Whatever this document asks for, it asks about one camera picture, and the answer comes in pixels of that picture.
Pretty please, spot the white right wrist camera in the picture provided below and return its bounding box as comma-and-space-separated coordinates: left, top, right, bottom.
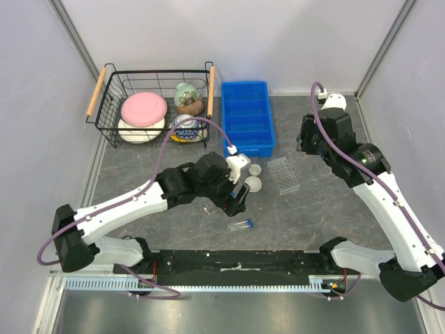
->
316, 88, 346, 108

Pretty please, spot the white ceramic crucible cup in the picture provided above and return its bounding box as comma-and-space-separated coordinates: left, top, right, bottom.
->
248, 164, 262, 177

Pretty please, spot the blue plastic compartment bin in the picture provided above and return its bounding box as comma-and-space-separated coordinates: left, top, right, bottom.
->
221, 81, 276, 158

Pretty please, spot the white ceramic evaporating dish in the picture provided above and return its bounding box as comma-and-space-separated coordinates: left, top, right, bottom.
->
244, 176, 262, 193

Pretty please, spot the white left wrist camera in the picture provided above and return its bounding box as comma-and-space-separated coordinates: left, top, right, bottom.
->
225, 145, 251, 184

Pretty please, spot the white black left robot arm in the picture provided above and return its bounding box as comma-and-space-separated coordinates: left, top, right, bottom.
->
51, 152, 250, 273

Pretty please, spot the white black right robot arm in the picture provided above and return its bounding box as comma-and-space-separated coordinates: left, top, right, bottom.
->
297, 90, 444, 302

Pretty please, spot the light blue cable duct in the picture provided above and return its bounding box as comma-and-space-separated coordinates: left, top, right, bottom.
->
63, 276, 330, 293

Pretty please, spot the white ceramic bowl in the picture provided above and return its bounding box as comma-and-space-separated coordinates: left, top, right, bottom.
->
118, 118, 165, 144

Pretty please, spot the black wire basket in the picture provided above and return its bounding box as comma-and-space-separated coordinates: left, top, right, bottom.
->
86, 61, 216, 148

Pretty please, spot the green floral ceramic bowl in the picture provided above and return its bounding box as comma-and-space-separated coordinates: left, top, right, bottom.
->
174, 82, 204, 116

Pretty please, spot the yellow plate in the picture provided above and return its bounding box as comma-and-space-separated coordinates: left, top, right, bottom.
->
170, 134, 195, 143

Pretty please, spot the pink ceramic plate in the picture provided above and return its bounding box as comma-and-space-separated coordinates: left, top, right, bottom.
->
121, 92, 168, 127

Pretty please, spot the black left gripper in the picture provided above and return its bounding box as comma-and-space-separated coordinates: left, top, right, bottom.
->
198, 170, 250, 216

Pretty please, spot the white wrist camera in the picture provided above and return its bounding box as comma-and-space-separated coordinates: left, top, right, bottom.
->
316, 88, 346, 108
225, 145, 251, 184

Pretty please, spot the clear acrylic test tube rack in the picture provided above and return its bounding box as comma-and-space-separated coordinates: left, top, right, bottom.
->
267, 157, 300, 196

